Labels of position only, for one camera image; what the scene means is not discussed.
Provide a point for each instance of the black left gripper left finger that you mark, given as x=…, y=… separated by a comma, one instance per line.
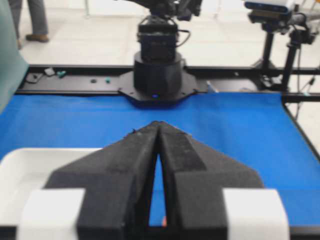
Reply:
x=102, y=196

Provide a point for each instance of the blue table mat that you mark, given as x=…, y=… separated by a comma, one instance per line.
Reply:
x=33, y=121

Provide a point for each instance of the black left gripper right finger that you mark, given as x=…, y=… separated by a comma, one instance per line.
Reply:
x=211, y=196

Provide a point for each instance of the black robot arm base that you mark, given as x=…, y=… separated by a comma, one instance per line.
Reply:
x=159, y=70

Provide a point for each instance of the small teal connector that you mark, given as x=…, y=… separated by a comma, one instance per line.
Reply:
x=61, y=74

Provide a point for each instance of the blue white camera head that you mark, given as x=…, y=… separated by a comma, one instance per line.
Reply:
x=269, y=11

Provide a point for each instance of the teal cloth cover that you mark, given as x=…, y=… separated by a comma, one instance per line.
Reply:
x=13, y=66

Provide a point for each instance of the black camera stand pole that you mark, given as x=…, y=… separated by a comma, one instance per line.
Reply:
x=265, y=69

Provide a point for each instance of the white plastic case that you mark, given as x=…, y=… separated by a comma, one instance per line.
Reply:
x=23, y=175

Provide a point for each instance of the standing person legs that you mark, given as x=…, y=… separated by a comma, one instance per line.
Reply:
x=39, y=23

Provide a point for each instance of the small white clip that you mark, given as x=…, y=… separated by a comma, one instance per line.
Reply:
x=49, y=72

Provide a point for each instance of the black mounting rail frame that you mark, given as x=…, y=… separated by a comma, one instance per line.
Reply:
x=75, y=80

